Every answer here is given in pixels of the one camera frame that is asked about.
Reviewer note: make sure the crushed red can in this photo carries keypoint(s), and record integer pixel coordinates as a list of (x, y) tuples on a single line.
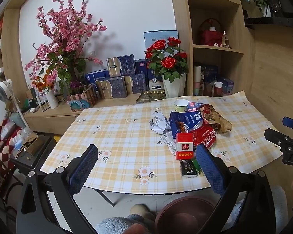
[(205, 137)]

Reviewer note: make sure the wooden shelf unit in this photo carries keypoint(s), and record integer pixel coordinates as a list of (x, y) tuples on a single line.
[(234, 61)]

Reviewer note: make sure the red artificial rose bouquet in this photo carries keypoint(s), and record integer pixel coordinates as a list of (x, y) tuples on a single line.
[(167, 62)]

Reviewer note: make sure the white label paper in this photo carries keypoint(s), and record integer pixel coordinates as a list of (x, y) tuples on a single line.
[(168, 142)]

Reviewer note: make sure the row of small dark bottles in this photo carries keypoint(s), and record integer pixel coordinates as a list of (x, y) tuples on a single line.
[(42, 106)]

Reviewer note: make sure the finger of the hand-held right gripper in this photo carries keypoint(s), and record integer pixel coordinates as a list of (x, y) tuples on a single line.
[(290, 121), (274, 135)]

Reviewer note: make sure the red gift basket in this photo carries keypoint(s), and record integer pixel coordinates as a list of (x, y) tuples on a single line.
[(210, 36)]

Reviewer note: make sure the black wall shelf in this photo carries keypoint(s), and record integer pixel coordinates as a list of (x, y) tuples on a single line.
[(273, 22)]

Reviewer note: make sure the blue and red small box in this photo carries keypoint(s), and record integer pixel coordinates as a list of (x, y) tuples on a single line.
[(194, 107)]

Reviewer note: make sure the black crate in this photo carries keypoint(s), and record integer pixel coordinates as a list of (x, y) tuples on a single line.
[(39, 160)]

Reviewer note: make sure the blue box with round emblem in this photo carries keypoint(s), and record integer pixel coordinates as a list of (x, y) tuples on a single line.
[(155, 81)]

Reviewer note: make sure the blue snack bag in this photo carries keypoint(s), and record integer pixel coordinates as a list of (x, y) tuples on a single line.
[(185, 123)]

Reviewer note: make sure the wicker basket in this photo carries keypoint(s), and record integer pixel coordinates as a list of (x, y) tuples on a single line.
[(84, 95)]

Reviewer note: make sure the white bottle vase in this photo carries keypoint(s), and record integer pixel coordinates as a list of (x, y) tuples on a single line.
[(52, 100)]

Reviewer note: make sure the white and green paper cup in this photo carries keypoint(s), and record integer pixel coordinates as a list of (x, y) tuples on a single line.
[(180, 107)]

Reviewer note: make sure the small black packet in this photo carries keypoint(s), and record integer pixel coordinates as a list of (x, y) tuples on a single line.
[(188, 169)]

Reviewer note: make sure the person's left fluffy pyjama leg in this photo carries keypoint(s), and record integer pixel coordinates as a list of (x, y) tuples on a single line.
[(119, 224)]

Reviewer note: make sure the green packet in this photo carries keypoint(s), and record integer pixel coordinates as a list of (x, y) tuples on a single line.
[(199, 167)]

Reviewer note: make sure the orange artificial flowers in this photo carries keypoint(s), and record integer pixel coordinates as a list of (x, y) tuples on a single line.
[(47, 79)]

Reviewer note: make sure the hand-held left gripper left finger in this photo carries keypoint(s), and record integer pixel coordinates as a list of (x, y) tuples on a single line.
[(84, 165)]

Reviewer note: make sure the beige slipper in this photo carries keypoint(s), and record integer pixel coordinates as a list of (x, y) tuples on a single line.
[(139, 209)]

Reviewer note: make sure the glass perfume bottle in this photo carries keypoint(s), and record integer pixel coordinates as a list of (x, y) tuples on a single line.
[(225, 41)]

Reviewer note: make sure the red and white checked blanket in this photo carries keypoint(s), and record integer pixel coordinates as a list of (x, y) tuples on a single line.
[(2, 146)]

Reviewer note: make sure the yellow checked floral tablecloth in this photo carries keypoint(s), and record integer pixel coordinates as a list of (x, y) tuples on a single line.
[(127, 146)]

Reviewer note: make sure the maroon plastic bin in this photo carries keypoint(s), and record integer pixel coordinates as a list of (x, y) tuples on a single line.
[(183, 217)]

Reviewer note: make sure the white desk fan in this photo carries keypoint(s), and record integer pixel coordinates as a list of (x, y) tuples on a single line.
[(3, 87)]

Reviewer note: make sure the teal round object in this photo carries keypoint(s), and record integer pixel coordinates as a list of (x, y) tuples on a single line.
[(75, 104)]

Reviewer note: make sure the red cigarette box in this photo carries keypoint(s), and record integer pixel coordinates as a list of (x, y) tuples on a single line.
[(184, 146)]

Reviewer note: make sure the black folding table frame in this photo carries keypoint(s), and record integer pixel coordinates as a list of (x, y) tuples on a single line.
[(107, 198)]

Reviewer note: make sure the brown gold wrapper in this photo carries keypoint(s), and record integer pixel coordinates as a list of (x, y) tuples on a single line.
[(222, 124)]

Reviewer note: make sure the small white vase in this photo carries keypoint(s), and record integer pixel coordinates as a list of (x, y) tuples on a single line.
[(266, 11)]

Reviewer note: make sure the wooden sideboard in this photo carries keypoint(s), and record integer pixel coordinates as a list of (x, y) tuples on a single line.
[(53, 120)]

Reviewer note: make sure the dark blue printed box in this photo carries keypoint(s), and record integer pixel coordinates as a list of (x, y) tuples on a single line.
[(211, 72)]

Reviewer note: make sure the blue and white carton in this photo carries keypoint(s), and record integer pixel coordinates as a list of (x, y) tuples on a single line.
[(96, 74)]

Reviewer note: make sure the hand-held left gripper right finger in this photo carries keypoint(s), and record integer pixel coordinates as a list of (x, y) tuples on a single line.
[(210, 170)]

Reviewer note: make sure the stack of pastel cups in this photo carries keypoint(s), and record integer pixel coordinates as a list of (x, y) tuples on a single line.
[(198, 82)]

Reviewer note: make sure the open cardboard box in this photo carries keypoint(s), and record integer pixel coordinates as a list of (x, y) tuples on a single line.
[(33, 143)]

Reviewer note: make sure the red cup with white rim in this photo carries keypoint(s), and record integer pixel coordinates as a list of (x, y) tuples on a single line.
[(218, 90)]

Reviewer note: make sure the gold and green tray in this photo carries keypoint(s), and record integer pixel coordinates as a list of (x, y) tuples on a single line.
[(151, 95)]

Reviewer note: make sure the large blue and white box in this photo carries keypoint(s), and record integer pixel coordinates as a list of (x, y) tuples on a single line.
[(158, 37)]

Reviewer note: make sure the pink artificial blossom tree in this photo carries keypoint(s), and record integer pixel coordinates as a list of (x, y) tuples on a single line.
[(63, 34)]

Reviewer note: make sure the white angular vase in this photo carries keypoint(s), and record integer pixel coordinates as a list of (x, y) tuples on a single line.
[(174, 87)]

